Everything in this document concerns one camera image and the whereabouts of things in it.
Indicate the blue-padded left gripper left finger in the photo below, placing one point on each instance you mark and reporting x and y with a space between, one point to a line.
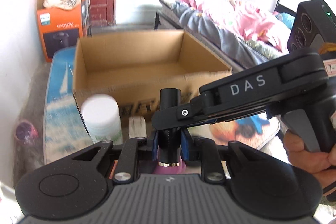
154 151

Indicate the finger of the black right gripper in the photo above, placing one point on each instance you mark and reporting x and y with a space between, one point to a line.
181 116

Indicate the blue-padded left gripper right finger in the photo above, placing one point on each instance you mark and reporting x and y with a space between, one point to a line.
186 143

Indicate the black cylinder with gold ring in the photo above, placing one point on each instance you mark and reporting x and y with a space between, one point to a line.
169 141

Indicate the white USB wall charger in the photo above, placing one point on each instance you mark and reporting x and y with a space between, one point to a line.
137 127

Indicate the pink plastic lid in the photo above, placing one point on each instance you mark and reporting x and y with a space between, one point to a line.
170 169

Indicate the white supplement bottle green label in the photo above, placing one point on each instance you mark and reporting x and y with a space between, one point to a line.
101 117

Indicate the person's right hand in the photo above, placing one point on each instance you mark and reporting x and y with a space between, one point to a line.
317 163

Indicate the pink floral blanket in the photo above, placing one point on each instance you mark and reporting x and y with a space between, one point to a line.
245 20

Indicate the patterned seashell table mat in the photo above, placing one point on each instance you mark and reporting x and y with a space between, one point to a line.
64 132

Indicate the large brown cardboard box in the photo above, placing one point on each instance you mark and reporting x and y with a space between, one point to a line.
133 67

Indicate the grey quilt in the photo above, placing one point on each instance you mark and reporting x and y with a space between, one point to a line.
197 23

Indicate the purple round object on floor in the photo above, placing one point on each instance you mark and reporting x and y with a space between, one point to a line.
26 133

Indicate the orange Philips appliance box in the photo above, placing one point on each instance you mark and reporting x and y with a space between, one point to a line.
59 29

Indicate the black camera module on gripper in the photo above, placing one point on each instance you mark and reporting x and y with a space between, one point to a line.
314 25

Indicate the bed with grey frame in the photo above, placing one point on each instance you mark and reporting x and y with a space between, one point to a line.
165 18

